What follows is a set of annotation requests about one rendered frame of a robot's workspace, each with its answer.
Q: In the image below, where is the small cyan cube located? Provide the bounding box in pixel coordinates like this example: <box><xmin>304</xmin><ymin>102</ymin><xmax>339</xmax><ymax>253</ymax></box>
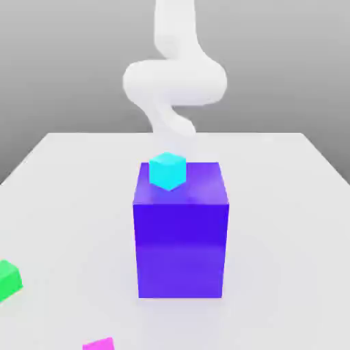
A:
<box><xmin>148</xmin><ymin>152</ymin><xmax>187</xmax><ymax>191</ymax></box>

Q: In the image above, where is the small magenta cube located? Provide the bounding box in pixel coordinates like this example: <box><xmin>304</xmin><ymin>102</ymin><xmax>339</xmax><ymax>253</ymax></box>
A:
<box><xmin>82</xmin><ymin>336</ymin><xmax>115</xmax><ymax>350</ymax></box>

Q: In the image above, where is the small green cube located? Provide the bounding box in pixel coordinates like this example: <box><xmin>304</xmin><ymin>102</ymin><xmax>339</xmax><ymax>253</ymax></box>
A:
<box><xmin>0</xmin><ymin>259</ymin><xmax>24</xmax><ymax>303</ymax></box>

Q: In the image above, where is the large purple box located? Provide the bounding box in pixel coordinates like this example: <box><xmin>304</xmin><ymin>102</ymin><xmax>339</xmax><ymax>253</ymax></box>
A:
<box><xmin>132</xmin><ymin>161</ymin><xmax>230</xmax><ymax>299</ymax></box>

